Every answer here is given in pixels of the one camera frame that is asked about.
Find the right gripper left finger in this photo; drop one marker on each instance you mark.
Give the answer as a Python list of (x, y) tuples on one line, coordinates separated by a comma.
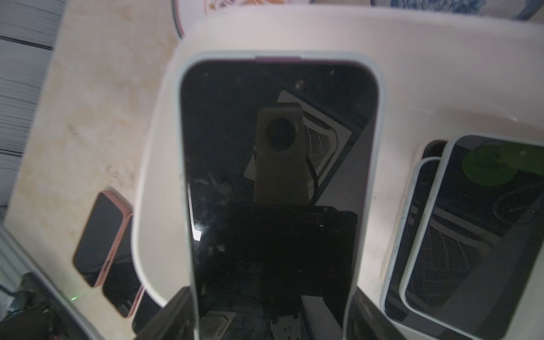
[(176, 320)]

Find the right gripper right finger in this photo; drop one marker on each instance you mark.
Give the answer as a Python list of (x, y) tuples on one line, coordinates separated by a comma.
[(367, 322)]

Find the phone dark case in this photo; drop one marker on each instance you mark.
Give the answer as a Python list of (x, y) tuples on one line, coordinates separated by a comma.
[(479, 236), (145, 312)]

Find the phone white case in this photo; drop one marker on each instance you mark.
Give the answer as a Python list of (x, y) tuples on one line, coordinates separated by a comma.
[(277, 158), (101, 238)]

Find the eleventh phone cream case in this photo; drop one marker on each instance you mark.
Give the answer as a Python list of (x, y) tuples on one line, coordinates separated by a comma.
[(412, 325)]

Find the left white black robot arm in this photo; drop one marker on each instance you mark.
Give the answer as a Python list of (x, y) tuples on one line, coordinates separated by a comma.
[(36, 313)]

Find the white storage tray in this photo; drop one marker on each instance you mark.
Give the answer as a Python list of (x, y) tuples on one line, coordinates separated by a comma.
[(439, 76)]

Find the round plate with red rim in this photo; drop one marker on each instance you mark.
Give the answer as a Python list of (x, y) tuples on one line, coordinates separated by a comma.
[(187, 13)]

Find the small blue white dish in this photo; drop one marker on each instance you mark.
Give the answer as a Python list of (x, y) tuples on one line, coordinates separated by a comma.
[(522, 10)]

